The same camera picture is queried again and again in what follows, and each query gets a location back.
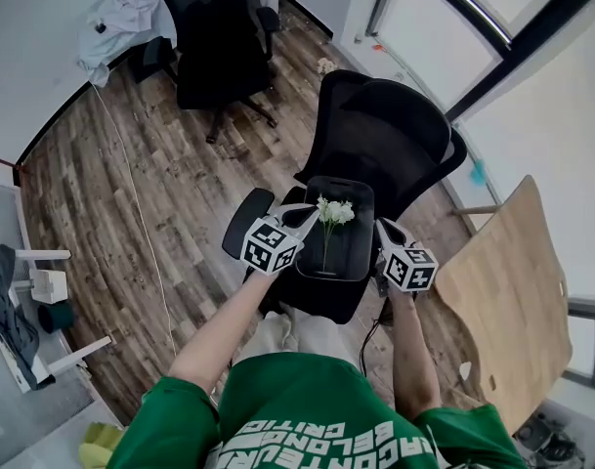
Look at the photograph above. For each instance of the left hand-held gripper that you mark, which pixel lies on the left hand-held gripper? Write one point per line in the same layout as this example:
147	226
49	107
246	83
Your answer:
270	247

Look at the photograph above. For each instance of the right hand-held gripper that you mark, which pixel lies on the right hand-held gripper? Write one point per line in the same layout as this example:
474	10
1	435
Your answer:
409	269

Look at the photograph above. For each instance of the white flowers bunch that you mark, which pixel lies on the white flowers bunch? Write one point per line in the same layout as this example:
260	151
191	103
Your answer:
336	210

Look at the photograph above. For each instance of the black plastic bin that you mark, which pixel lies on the black plastic bin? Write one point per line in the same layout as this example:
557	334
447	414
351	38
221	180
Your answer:
353	254

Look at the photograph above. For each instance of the person's left forearm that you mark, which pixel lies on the person's left forearm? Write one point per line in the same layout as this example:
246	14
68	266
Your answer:
219	335

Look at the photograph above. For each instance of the person's right forearm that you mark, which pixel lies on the person's right forearm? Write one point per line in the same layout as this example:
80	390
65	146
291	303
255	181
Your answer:
414	359

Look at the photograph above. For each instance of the light wooden desk top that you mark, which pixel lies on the light wooden desk top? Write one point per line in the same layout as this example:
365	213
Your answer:
512	286

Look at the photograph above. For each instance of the small white box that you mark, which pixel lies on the small white box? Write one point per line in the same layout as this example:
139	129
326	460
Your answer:
50	286

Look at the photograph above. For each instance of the black office chair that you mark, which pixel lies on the black office chair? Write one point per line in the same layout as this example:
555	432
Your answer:
214	42
385	130

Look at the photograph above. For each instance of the small teal brush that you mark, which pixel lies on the small teal brush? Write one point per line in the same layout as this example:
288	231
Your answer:
479	173

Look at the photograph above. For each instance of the person's beige trousers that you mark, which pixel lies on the person's beige trousers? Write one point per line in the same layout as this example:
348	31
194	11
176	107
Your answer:
297	335

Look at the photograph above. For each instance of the large white window blind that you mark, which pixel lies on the large white window blind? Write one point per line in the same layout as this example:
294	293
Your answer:
546	164

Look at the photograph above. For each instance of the person's green t-shirt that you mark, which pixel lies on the person's green t-shirt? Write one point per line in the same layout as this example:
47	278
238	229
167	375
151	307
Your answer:
302	398

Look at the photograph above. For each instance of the white side table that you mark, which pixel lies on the white side table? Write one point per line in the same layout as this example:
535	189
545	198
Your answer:
43	253

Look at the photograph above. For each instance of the dark green round bin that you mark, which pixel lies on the dark green round bin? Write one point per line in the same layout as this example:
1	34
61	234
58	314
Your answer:
56	318

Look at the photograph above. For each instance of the white crumpled garment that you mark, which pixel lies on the white crumpled garment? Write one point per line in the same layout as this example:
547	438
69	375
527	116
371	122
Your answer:
126	12

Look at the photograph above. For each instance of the small black device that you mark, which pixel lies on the small black device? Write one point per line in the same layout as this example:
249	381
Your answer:
100	28

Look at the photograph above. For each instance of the yellow-green cushion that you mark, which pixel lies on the yellow-green cushion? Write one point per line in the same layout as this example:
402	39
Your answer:
99	447

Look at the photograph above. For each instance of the dark grey clothing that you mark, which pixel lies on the dark grey clothing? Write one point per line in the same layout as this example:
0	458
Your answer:
9	320

